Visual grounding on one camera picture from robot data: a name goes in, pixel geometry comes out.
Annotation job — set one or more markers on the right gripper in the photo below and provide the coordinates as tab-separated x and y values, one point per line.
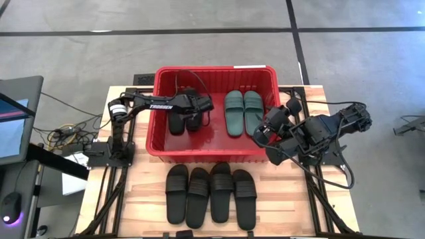
276	118

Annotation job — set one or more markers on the green slide sandal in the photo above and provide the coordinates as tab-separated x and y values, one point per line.
234	126
252	99

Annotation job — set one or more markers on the black desk beam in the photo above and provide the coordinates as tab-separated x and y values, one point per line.
53	159

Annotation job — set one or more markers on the red plastic bin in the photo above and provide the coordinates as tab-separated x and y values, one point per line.
216	142

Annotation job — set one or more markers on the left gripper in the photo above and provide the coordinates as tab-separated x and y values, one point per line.
197	103

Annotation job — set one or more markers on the white bin label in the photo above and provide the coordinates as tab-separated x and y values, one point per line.
249	66

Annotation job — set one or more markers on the black aluminium table frame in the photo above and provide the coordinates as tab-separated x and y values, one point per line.
131	90

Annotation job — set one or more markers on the black slide sandal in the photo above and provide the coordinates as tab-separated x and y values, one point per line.
197	212
176	206
194	125
176	127
220	206
245	215

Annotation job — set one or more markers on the white box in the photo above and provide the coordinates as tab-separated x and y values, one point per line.
74	184

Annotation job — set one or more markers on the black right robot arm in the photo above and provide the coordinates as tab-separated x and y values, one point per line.
318	132

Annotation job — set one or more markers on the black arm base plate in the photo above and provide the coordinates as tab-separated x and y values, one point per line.
333	161
98	161

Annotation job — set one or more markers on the black round foot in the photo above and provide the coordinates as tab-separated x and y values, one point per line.
42	230

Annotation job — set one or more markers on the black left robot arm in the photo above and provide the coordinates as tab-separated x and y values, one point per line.
161	107

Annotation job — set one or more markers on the black computer mouse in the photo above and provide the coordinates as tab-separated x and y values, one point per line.
10	206

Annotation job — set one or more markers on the grey computer monitor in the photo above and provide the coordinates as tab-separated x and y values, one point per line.
23	86

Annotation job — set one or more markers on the black floor grate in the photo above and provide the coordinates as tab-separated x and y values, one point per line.
144	79

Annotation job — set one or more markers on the dark grey side desk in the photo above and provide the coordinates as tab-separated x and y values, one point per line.
26	199

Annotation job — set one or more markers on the grey metal stand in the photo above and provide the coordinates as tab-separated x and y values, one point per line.
411	125

